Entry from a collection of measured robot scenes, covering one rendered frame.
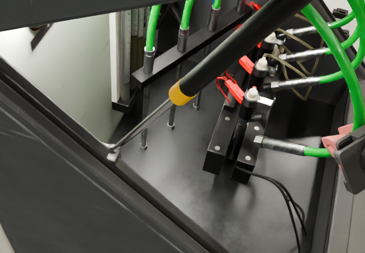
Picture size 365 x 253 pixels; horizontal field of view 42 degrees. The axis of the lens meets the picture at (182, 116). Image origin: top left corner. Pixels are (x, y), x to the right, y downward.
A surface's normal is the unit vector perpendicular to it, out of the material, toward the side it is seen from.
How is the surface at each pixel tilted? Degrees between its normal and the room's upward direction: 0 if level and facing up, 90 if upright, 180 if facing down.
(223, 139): 0
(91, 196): 90
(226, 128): 0
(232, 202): 0
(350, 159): 49
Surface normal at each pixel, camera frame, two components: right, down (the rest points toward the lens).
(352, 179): 0.30, 0.20
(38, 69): 0.94, 0.31
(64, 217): -0.31, 0.74
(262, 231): 0.10, -0.59
